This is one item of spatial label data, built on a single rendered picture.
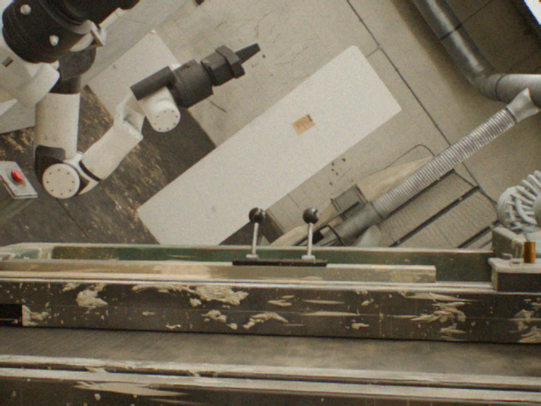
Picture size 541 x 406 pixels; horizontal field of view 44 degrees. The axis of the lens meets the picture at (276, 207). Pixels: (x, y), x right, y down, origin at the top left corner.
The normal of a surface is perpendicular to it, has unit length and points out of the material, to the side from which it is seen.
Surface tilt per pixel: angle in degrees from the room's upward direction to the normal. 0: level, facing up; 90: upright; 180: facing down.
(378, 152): 90
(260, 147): 90
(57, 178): 90
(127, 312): 90
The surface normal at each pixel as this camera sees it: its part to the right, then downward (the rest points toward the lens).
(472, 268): -0.16, 0.05
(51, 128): 0.04, 0.33
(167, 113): 0.46, 0.66
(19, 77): -0.03, 0.63
